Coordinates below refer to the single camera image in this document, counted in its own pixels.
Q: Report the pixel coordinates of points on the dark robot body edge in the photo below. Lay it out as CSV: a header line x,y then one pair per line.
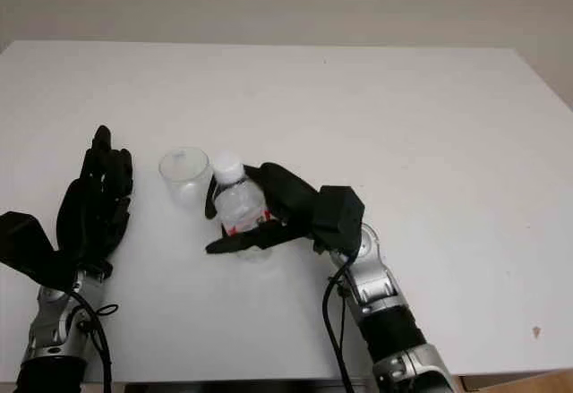
x,y
246,387

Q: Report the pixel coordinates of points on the clear plastic cup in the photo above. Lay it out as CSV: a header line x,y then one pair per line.
x,y
183,178

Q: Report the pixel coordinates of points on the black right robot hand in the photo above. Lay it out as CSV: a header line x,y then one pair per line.
x,y
288,205

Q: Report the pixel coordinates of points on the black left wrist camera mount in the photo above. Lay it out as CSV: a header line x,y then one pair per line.
x,y
31,245

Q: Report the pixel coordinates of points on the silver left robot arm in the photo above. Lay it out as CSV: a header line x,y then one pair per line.
x,y
53,321

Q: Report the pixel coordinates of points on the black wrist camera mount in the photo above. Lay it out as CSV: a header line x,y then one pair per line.
x,y
31,245
340,218

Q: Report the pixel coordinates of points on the clear plastic water bottle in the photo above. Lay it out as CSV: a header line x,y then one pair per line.
x,y
237,200

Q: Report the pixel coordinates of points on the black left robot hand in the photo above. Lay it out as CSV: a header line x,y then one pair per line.
x,y
89,214

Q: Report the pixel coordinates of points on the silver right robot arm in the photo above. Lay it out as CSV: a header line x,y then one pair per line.
x,y
380,285

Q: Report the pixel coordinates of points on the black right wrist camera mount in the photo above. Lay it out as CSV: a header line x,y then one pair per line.
x,y
340,218

